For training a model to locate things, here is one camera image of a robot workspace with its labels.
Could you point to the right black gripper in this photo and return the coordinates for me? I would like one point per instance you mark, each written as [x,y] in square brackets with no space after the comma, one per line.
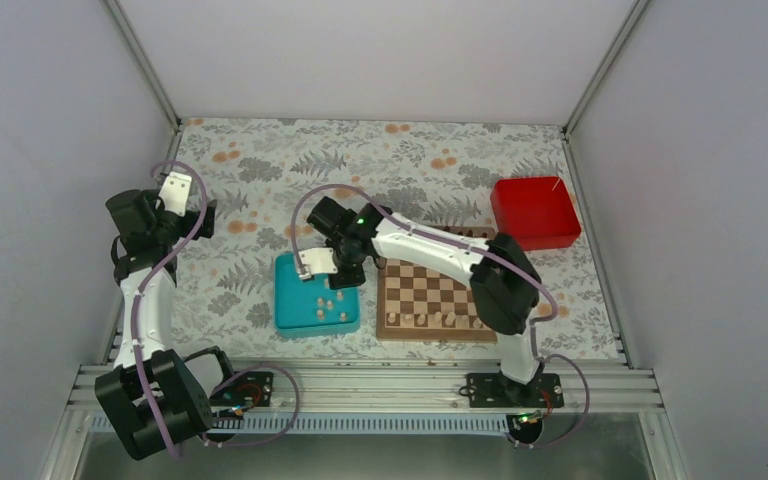
[352,280]

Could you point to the right aluminium frame post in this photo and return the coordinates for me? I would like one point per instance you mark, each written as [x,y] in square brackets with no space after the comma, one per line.
[616,47]

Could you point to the floral patterned table mat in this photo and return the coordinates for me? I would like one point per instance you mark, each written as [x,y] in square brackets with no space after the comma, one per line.
[259,169]

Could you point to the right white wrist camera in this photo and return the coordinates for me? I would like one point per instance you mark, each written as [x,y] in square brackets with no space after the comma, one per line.
[315,261]

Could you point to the red plastic box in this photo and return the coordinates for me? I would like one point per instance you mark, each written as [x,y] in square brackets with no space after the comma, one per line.
[536,211]

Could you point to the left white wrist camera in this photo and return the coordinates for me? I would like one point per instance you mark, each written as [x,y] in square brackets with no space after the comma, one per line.
[174,193]

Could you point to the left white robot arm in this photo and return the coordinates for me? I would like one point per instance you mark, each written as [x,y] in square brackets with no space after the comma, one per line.
[151,398]

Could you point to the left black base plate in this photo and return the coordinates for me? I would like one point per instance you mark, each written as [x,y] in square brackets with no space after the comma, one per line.
[250,390]

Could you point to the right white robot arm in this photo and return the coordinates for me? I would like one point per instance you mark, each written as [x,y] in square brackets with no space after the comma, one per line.
[505,286]

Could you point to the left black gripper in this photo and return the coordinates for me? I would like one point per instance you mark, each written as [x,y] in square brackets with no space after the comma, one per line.
[207,229]

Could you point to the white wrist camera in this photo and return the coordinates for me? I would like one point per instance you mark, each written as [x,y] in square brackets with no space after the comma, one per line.
[315,261]
[174,193]

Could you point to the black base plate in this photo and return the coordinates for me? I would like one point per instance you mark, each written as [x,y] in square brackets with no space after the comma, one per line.
[494,390]
[250,390]

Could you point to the teal plastic tray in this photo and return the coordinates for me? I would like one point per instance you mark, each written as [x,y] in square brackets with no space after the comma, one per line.
[295,304]

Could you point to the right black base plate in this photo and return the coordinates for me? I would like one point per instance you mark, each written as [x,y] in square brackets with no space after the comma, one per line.
[494,390]

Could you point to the wooden chess board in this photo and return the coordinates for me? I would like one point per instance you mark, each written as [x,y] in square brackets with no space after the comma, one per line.
[406,288]

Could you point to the aluminium front rail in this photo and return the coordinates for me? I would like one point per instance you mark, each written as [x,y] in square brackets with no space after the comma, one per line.
[404,397]

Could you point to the aluminium frame post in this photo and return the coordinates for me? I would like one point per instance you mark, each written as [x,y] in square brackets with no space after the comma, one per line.
[616,47]
[138,53]

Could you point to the left aluminium frame post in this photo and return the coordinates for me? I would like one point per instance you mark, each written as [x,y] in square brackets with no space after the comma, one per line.
[138,53]

